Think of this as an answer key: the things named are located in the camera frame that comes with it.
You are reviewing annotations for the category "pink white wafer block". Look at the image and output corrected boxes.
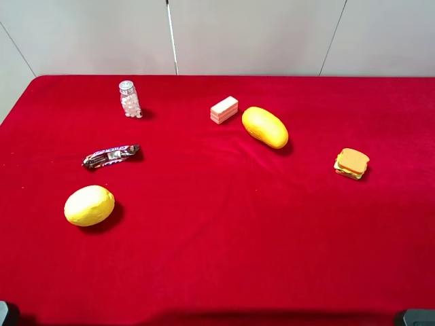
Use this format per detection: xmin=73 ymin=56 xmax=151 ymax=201
xmin=210 ymin=96 xmax=239 ymax=124

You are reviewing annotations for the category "red velvet tablecloth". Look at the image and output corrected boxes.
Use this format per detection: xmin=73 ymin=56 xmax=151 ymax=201
xmin=1 ymin=75 xmax=434 ymax=325

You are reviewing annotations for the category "glass bottle of white pills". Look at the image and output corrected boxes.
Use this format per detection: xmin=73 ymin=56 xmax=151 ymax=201
xmin=118 ymin=80 xmax=143 ymax=119

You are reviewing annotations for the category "brown chocolate bar wrapper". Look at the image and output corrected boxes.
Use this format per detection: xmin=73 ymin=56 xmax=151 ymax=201
xmin=82 ymin=144 xmax=140 ymax=169

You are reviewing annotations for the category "yellow toy lemon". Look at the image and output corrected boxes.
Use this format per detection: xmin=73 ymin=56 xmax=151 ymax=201
xmin=64 ymin=185 xmax=115 ymax=227

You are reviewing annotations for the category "yellow toy mango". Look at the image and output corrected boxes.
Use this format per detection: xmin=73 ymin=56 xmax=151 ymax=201
xmin=242 ymin=107 xmax=289 ymax=149

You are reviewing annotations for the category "toy sandwich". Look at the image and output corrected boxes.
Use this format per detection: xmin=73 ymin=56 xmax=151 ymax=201
xmin=334 ymin=148 xmax=370 ymax=180

